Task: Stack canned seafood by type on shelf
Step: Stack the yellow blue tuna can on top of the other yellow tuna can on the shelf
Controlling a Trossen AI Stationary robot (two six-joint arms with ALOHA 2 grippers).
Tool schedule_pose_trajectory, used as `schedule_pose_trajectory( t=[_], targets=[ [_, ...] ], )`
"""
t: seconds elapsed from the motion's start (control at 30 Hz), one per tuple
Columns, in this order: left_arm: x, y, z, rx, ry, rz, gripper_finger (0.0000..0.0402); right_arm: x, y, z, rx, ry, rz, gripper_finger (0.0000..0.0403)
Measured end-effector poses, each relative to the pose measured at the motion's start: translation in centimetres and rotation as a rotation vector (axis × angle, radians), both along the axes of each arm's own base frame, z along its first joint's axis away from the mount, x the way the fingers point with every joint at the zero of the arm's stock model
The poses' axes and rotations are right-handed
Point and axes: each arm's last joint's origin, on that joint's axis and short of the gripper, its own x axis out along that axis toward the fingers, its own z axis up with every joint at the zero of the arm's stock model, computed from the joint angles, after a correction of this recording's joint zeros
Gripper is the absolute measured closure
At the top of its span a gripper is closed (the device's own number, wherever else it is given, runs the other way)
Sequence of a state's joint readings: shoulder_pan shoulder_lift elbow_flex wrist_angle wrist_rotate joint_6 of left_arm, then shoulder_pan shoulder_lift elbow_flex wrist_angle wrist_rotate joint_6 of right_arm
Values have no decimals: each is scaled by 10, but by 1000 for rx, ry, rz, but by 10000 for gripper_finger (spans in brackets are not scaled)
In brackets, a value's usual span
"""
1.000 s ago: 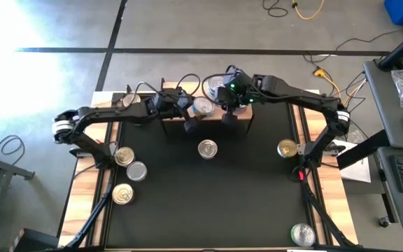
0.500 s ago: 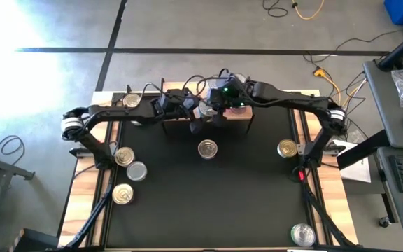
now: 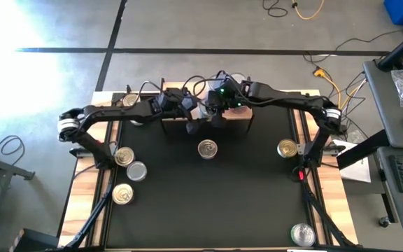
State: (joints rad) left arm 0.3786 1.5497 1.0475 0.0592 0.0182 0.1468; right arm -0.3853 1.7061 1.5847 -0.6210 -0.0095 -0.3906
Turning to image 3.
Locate teal label can silver lid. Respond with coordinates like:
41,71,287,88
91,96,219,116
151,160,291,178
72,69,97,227
198,100,213,119

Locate blue label can silver lid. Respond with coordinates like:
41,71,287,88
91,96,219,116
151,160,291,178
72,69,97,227
229,72,248,84

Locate Wild Planet can gold lid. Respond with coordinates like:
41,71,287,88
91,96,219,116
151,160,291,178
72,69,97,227
197,139,219,160

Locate black table mat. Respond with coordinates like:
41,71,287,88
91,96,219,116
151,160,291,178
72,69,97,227
108,93,309,249

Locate white paper sheet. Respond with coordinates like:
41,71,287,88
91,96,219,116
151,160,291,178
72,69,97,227
332,139,372,183

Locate black desk bar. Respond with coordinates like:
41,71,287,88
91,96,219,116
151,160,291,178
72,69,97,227
336,129,391,172

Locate green label can silver lid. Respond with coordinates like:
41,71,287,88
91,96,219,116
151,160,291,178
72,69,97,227
291,223,317,248

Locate grey metal stand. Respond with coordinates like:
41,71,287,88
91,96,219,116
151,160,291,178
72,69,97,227
0,141,36,183

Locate black monitor pole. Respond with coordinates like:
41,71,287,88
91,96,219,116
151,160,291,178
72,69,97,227
377,23,403,73

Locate blue plastic bin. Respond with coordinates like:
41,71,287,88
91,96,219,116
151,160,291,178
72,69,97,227
383,0,403,27

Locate black box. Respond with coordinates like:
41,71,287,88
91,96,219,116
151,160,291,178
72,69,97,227
12,227,59,252

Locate grey keyboard desk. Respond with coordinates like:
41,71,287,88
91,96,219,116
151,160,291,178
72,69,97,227
376,146,403,235

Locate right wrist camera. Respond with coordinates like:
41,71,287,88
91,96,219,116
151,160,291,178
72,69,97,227
210,114,228,130

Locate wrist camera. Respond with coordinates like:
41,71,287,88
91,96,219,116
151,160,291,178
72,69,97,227
210,114,228,130
185,118,203,136

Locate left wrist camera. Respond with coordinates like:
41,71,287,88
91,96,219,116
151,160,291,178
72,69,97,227
185,118,203,136

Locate wooden shelf black metal frame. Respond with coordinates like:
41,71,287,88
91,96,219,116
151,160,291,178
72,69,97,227
157,76,254,134

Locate black table frame rails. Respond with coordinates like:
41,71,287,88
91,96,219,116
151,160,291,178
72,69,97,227
103,90,323,250

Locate black coiled floor cable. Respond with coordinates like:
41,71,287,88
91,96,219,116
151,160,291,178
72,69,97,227
262,0,290,19

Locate yellow extension cord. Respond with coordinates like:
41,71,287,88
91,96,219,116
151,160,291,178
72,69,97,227
313,67,367,126

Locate yellow floor cable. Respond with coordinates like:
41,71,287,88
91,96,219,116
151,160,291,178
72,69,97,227
290,0,326,21

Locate long black floor cable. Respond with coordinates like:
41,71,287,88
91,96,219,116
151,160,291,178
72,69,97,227
302,29,403,64

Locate black diagonal frame strut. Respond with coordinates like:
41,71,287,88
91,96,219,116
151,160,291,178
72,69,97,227
301,173,356,249
63,173,117,250

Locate black looped floor cable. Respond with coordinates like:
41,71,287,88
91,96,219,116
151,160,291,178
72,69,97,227
0,134,26,157

